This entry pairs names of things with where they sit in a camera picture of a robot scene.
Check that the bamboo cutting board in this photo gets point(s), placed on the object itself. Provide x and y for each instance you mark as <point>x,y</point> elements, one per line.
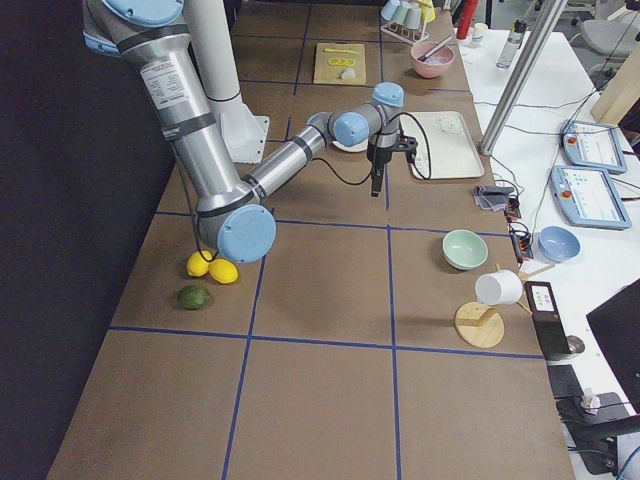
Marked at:
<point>327,74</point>

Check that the wooden mug stand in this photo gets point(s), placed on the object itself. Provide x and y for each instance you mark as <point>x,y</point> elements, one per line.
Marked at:
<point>481,325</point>

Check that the teach pendant near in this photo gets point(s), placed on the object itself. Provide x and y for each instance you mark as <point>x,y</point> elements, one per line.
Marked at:
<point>587,198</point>

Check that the grey cup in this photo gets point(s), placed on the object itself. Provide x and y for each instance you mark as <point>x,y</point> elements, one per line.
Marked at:
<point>413,17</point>

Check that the mint green bowl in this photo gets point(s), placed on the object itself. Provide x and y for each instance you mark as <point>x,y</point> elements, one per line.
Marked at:
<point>464,249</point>

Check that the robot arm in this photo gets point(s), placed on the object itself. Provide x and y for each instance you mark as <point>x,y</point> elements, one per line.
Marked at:
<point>183,53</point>

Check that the cream round plate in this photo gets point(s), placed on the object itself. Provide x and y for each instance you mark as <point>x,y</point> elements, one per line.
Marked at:
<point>359,147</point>

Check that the green lime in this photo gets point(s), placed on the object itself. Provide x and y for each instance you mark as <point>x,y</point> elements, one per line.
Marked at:
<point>193,297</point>

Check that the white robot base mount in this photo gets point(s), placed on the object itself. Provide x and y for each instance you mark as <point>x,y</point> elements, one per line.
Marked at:
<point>244,133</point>

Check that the white wire cup rack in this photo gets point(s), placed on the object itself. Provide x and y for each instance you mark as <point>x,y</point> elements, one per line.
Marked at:
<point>405,34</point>

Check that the yellow cup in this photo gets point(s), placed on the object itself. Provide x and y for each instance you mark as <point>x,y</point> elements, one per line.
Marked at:
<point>428,13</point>

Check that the teach pendant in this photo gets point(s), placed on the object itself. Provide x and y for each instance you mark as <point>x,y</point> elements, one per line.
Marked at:
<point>593,145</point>
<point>587,198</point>

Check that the teach pendant far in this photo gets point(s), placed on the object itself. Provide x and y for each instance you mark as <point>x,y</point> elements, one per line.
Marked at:
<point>593,145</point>

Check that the black labelled box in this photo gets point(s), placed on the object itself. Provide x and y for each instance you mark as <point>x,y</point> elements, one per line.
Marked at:
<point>546,319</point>

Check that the red bottle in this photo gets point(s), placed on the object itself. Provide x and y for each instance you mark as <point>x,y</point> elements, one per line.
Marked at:
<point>467,15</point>

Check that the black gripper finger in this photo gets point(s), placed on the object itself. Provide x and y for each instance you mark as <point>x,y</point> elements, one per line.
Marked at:
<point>378,169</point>

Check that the yellow lemon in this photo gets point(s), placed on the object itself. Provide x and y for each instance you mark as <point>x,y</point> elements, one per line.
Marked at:
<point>198,263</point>
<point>223,271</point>

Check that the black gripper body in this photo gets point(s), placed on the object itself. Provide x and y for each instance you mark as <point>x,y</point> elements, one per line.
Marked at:
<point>381,156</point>

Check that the white bear tray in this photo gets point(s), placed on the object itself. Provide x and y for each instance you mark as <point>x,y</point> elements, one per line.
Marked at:
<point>445,147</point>

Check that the yellow plastic knife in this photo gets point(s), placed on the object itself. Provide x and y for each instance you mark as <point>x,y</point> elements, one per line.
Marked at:
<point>341,50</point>

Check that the aluminium frame post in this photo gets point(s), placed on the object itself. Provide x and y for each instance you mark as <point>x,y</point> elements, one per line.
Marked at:
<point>549,15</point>

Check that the grey folded cloth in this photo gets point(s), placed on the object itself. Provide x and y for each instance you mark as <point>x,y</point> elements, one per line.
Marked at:
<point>494,198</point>

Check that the yellow lemon lower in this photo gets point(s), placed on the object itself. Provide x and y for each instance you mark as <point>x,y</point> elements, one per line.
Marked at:
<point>223,271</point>

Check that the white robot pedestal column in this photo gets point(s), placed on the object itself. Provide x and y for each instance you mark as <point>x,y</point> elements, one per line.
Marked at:
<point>212,46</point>

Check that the yellow lemon upper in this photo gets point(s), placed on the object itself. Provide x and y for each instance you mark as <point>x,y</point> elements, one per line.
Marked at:
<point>198,263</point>

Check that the blue bowl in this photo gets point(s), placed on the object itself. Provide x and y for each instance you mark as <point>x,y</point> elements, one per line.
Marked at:
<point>558,244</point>

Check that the white mug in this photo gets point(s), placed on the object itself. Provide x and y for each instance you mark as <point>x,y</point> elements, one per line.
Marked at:
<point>502,287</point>

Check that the pink bowl with ice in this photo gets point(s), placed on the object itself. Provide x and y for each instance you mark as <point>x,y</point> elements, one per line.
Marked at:
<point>434,66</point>

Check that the light blue cup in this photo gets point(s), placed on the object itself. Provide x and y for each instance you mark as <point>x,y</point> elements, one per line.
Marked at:
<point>389,10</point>

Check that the clear water bottle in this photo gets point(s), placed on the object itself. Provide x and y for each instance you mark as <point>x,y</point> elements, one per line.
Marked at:
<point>512,43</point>

